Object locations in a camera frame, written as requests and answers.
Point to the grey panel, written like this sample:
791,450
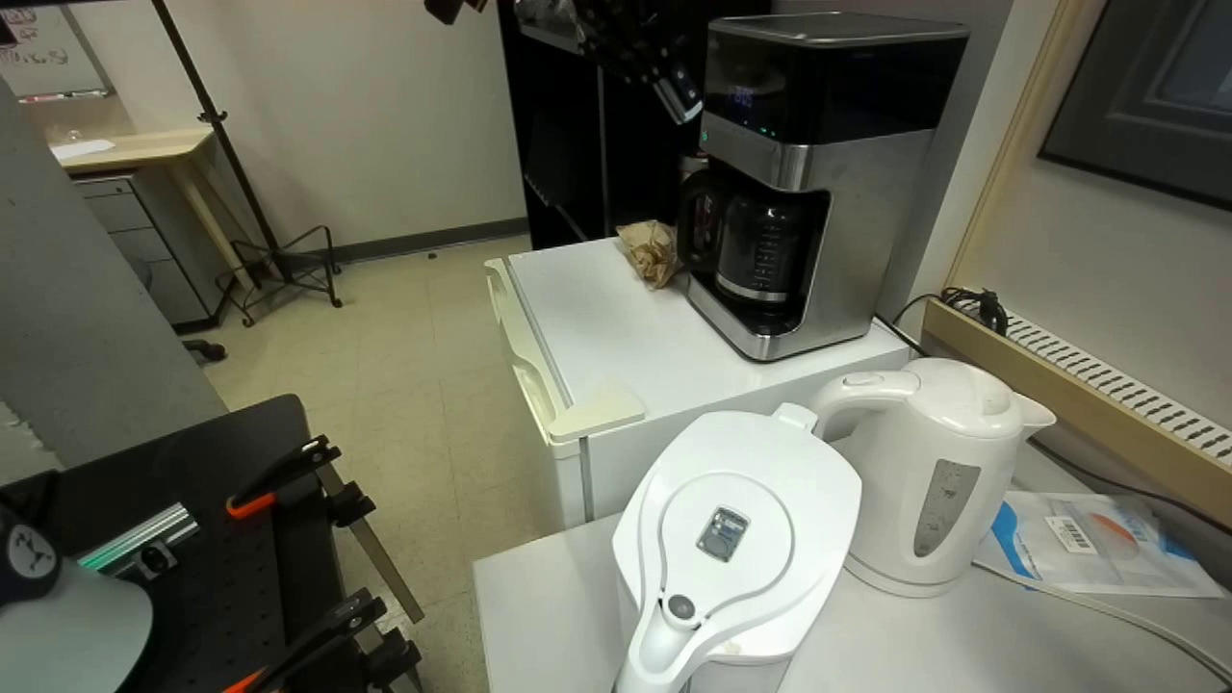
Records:
80,295

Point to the black perforated work table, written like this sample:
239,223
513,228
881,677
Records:
216,553

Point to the wooden desk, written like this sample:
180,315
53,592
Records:
142,150

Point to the green white label strip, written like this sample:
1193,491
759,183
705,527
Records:
135,541

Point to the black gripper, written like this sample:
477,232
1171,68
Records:
620,38

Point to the brown paper filter bag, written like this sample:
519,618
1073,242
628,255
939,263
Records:
652,255

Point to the black light stand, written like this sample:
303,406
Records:
244,196

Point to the white mini fridge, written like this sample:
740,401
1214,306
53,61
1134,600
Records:
628,334

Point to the whiteboard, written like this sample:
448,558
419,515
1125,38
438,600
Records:
44,52

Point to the dark framed window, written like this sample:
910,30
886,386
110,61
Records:
1155,92

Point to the grey file cabinet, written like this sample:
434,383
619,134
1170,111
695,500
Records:
157,252

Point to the black clamp orange tip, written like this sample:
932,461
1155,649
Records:
290,476
320,640

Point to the black shelf cabinet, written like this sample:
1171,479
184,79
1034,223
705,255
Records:
565,166

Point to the white water filter pitcher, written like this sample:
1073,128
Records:
735,541

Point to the clear plastic bag blue print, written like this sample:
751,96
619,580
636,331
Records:
1091,541

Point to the black steel coffee machine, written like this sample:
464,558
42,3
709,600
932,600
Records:
847,196

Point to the grey round robot base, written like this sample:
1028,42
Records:
65,639

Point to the white electric kettle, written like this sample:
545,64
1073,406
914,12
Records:
939,476

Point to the glass coffee carafe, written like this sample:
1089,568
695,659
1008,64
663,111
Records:
756,245

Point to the white desk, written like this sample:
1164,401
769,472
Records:
898,640

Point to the black round cap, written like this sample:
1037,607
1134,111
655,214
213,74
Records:
26,562

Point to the baseboard heater grille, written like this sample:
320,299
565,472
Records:
1103,386

